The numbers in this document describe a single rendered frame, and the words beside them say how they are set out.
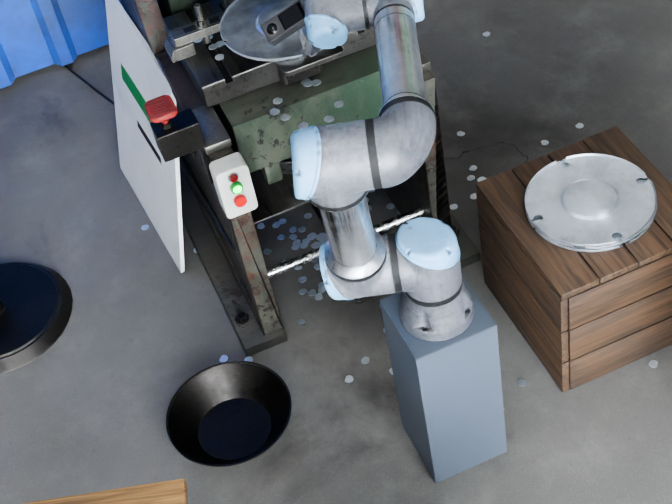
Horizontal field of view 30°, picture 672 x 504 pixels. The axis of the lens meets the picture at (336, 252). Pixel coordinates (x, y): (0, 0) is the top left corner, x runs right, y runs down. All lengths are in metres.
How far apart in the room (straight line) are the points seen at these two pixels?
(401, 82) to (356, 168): 0.20
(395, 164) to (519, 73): 1.81
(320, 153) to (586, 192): 1.01
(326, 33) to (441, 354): 0.68
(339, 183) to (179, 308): 1.34
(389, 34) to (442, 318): 0.59
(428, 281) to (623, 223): 0.59
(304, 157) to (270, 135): 0.80
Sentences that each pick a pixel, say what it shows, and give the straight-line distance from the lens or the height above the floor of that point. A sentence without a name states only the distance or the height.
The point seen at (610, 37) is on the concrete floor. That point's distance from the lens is 3.91.
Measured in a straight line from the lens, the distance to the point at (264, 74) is 2.82.
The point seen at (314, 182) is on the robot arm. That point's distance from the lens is 2.02.
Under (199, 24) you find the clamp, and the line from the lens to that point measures 2.87.
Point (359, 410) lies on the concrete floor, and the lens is 2.99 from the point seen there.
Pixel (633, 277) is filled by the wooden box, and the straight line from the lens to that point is 2.80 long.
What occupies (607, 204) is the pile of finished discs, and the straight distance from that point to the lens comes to 2.85.
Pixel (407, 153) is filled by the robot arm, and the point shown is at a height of 1.04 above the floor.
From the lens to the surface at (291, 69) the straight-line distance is 2.65.
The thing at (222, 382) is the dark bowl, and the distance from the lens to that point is 3.07.
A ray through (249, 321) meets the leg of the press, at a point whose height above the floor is 0.03.
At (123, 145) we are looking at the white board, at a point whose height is 0.12.
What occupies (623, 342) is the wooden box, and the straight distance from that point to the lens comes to 2.95.
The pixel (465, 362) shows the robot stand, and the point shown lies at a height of 0.38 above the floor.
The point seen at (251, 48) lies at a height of 0.78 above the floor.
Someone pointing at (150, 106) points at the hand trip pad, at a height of 0.76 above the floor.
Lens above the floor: 2.40
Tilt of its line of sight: 46 degrees down
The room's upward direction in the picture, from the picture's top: 12 degrees counter-clockwise
